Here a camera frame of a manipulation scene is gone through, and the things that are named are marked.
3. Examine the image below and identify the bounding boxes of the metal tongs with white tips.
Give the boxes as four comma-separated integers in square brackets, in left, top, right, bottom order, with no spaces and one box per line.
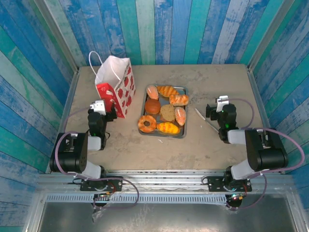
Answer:
[195,108,219,133]

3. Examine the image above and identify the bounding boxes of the oval orange white fake bread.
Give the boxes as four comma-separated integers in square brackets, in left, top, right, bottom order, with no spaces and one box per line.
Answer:
[174,106,187,127]

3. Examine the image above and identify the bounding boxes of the white red paper bag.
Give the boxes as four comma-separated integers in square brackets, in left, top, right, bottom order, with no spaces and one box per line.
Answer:
[88,51,137,119]

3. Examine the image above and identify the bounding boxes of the orange fake donut ring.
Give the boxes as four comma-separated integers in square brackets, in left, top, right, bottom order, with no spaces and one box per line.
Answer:
[138,115,157,133]

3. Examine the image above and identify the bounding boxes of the orange fake roll white stripes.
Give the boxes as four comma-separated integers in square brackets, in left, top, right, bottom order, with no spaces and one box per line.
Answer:
[169,94,189,106]

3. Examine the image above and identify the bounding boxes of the round brown fake bun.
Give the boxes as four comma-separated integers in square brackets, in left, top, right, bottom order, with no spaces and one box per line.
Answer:
[144,99,161,115]

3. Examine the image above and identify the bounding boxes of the yellow orange fake bread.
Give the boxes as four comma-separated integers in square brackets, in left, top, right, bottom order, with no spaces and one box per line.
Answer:
[156,122,181,135]

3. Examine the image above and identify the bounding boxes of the orange striped fake croissant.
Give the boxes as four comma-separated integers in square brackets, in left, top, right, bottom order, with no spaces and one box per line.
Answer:
[156,85,180,98]

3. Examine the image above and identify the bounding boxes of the pink white fake bread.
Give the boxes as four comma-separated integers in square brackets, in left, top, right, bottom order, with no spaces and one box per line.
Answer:
[146,85,159,101]

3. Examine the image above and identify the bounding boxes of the metal baking tray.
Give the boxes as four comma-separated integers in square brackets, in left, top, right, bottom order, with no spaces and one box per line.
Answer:
[138,84,189,139]

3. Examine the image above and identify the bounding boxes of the small circuit board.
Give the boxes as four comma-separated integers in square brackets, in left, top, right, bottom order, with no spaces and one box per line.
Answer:
[228,192,245,202]
[94,192,114,201]

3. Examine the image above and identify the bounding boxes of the steel sheet panel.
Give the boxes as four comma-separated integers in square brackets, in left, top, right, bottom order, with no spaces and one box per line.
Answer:
[36,202,300,232]

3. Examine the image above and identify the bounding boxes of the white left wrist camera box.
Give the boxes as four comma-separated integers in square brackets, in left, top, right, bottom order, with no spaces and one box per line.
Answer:
[89,100,107,116]

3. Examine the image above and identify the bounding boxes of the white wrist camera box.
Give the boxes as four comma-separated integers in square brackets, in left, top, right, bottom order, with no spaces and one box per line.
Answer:
[216,96,229,112]
[89,100,107,116]

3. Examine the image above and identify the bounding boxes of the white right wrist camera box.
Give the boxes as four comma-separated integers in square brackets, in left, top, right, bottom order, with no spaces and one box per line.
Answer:
[216,96,229,112]

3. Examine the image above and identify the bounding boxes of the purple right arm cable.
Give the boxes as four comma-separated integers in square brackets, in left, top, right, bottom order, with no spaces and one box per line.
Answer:
[201,98,306,211]

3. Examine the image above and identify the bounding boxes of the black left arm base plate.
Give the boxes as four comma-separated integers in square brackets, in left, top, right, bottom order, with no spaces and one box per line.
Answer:
[80,177,123,192]

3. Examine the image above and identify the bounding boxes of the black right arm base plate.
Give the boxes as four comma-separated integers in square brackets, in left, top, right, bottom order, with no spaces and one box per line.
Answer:
[207,175,253,193]

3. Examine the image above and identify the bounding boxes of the aluminium mounting rail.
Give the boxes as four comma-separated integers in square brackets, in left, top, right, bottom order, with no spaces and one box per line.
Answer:
[37,170,294,194]

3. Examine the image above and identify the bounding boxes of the aluminium frame post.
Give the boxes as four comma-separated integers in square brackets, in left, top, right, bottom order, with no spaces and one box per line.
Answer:
[33,0,80,73]
[247,0,298,71]

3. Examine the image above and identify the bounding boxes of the grey slotted cable duct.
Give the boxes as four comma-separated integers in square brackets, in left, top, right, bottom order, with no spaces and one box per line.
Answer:
[45,194,229,205]

